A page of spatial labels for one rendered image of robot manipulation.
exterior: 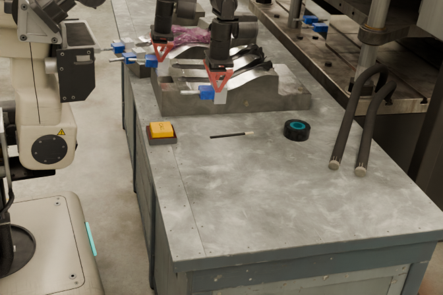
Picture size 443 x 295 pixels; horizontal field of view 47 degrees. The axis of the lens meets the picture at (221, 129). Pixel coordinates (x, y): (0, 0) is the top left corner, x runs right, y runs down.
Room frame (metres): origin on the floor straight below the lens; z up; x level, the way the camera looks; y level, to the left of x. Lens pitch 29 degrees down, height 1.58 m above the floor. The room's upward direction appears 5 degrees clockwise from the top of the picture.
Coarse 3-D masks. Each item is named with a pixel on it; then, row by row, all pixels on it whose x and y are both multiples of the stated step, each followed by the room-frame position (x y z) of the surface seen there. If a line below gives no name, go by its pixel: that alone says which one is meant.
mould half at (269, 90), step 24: (240, 48) 1.73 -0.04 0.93; (168, 72) 1.56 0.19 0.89; (192, 72) 1.58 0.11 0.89; (264, 72) 1.53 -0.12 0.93; (288, 72) 1.72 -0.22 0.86; (168, 96) 1.42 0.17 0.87; (192, 96) 1.44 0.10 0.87; (240, 96) 1.49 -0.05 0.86; (264, 96) 1.51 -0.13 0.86; (288, 96) 1.54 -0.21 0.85
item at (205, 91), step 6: (186, 90) 1.34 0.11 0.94; (192, 90) 1.34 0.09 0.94; (198, 90) 1.35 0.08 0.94; (204, 90) 1.33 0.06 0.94; (210, 90) 1.34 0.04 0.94; (222, 90) 1.34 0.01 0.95; (204, 96) 1.33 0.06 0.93; (210, 96) 1.33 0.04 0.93; (216, 96) 1.34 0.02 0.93; (222, 96) 1.34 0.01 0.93; (216, 102) 1.34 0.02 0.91; (222, 102) 1.34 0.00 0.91
